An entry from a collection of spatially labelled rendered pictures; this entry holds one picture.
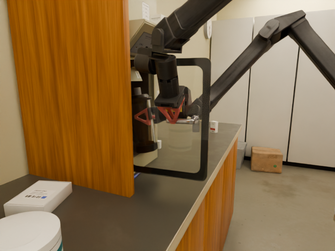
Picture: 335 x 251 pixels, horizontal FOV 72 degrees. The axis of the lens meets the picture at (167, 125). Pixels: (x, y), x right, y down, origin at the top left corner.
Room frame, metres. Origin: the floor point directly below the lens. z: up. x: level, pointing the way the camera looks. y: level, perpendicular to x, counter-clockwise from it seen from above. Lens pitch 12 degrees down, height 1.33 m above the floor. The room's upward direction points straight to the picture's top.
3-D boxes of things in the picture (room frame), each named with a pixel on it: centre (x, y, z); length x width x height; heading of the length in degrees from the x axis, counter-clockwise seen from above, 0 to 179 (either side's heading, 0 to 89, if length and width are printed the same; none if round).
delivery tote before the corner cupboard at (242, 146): (3.47, -0.90, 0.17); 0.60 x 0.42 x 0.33; 65
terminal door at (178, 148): (0.77, 0.01, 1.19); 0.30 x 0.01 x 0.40; 71
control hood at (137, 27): (0.94, 0.06, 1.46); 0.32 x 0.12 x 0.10; 157
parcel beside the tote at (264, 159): (3.26, -1.46, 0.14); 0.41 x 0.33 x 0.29; 73
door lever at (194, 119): (0.71, -0.05, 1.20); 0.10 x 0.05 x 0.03; 71
